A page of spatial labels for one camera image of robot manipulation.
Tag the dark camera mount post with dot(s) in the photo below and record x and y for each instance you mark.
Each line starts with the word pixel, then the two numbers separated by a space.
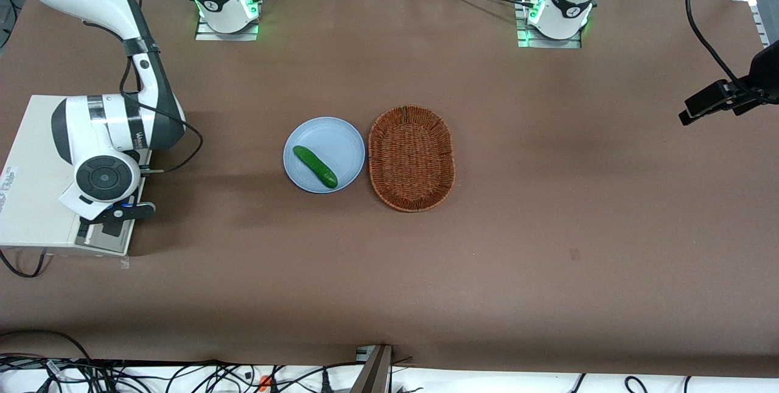
pixel 374 375

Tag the oven door with glass window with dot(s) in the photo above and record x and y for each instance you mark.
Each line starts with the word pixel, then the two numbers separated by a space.
pixel 112 246

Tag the small aluminium bracket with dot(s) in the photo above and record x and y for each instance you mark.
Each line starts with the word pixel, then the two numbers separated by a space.
pixel 363 354

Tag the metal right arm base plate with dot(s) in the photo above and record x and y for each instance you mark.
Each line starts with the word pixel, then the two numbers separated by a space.
pixel 210 36

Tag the white toaster oven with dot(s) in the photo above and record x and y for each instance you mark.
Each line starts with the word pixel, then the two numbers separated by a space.
pixel 30 210

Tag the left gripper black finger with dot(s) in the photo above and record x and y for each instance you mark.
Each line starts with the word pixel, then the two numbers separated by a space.
pixel 709 101
pixel 747 104

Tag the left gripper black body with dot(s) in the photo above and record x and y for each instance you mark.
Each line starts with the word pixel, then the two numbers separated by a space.
pixel 765 75

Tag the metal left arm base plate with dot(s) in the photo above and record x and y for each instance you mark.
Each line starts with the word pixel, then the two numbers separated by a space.
pixel 535 44

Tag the light blue round plate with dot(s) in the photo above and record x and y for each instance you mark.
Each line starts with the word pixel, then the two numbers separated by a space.
pixel 335 143

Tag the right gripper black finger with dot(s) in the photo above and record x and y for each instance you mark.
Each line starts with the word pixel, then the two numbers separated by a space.
pixel 141 210

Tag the green cucumber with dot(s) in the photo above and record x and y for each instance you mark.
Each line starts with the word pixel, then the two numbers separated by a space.
pixel 315 166

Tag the brown table cover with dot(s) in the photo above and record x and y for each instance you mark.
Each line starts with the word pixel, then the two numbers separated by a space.
pixel 548 198

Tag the brown oval wicker basket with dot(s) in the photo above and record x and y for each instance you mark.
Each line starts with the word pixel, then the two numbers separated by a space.
pixel 411 159

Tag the clear tape piece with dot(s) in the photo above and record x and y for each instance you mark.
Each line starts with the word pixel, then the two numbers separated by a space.
pixel 125 262

